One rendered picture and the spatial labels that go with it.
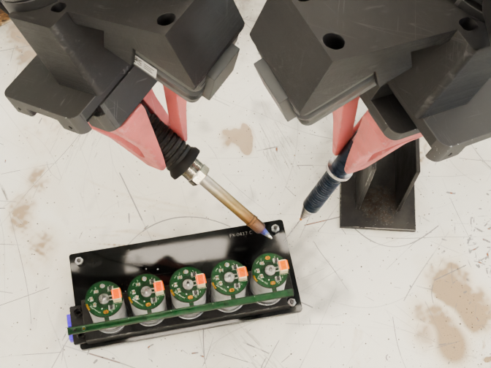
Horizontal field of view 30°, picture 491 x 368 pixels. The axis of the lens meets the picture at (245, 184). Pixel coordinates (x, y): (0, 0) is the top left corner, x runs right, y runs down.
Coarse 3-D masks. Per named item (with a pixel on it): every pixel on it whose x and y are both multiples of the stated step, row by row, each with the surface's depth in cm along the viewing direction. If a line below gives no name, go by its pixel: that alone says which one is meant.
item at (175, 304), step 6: (192, 282) 61; (186, 288) 61; (204, 294) 61; (174, 300) 62; (198, 300) 61; (204, 300) 63; (174, 306) 63; (180, 306) 62; (186, 306) 61; (186, 318) 64; (192, 318) 64
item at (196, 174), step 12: (192, 168) 57; (204, 168) 58; (192, 180) 58; (204, 180) 58; (216, 192) 58; (228, 204) 58; (240, 204) 59; (240, 216) 59; (252, 216) 59; (252, 228) 59
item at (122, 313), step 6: (102, 294) 60; (102, 300) 60; (108, 300) 60; (120, 312) 61; (126, 312) 64; (96, 318) 61; (102, 318) 60; (114, 318) 61; (102, 330) 63; (108, 330) 63; (114, 330) 63
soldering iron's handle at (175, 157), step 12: (156, 120) 57; (156, 132) 56; (168, 132) 57; (168, 144) 57; (180, 144) 57; (168, 156) 57; (180, 156) 57; (192, 156) 57; (168, 168) 57; (180, 168) 57
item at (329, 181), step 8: (352, 136) 51; (344, 152) 52; (336, 160) 52; (344, 160) 52; (328, 168) 53; (336, 168) 53; (328, 176) 53; (336, 176) 53; (344, 176) 53; (320, 184) 54; (328, 184) 54; (336, 184) 54; (312, 192) 55; (320, 192) 55; (328, 192) 54; (304, 200) 56; (312, 200) 55; (320, 200) 55; (312, 208) 56; (320, 208) 56
